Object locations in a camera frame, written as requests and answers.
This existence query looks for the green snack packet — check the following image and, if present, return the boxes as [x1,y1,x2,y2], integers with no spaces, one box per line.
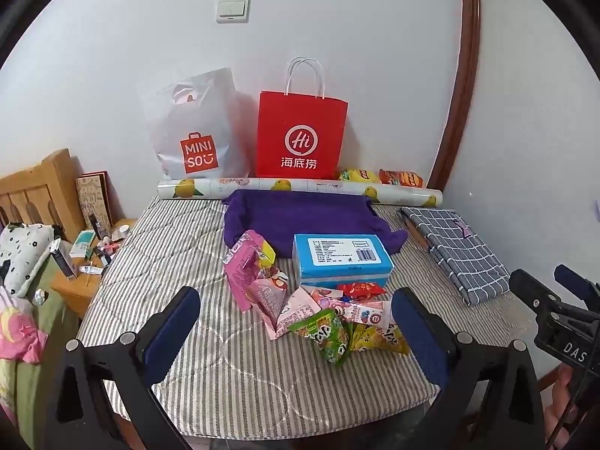
[289,308,350,365]

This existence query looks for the pink bear snack packet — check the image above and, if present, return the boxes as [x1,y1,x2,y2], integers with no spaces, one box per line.
[305,286,392,330]

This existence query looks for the striped quilted mattress cover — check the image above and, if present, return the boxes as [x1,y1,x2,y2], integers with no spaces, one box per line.
[74,193,536,441]

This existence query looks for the panda print snack packet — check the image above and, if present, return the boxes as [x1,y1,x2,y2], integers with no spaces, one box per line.
[245,268,289,330]

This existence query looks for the white Miniso plastic bag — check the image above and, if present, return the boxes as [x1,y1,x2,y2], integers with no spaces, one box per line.
[142,68,249,180]

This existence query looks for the lemon print paper roll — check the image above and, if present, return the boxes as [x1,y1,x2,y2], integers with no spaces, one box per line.
[157,178,443,207]

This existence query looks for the orange chips bag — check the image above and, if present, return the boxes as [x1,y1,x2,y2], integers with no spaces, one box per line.
[378,169,423,188]

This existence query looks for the right hand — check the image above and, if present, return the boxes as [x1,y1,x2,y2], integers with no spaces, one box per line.
[544,364,579,449]

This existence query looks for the blue tissue box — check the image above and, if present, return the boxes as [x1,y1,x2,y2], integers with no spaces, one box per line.
[292,234,394,288]

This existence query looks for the wooden headboard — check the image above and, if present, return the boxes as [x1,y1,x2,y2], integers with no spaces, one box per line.
[0,148,86,241]

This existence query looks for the yellow triangle snack packet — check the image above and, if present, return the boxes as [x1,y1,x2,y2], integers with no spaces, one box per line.
[350,323,410,356]

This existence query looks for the red Haidilao paper bag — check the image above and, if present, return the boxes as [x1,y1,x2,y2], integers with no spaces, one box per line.
[255,57,348,180]

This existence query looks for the purple towel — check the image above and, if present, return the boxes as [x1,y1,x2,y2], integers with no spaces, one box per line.
[224,190,408,258]

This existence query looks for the brown wooden door frame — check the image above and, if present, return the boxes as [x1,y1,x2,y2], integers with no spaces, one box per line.
[428,0,481,190]

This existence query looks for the grey checked fabric bundle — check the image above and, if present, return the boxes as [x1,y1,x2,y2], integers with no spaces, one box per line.
[400,206,510,306]

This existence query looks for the strawberry candy bag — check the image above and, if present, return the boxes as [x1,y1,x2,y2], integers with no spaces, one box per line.
[265,286,321,340]

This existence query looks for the small red snack packet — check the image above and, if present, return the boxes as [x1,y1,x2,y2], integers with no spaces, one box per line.
[337,281,386,301]

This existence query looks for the yellow chips bag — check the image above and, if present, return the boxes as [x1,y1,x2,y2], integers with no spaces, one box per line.
[339,169,380,184]

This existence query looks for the white spotted plush pillow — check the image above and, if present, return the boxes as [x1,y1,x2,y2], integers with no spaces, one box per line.
[1,222,54,298]

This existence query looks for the pink yellow snack packet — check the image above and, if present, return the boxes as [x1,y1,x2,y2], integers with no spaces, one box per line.
[223,229,276,312]

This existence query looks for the wooden bedside table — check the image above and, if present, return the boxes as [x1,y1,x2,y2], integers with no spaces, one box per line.
[49,216,138,319]

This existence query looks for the white wall switch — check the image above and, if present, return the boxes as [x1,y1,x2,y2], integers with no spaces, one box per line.
[214,0,250,23]

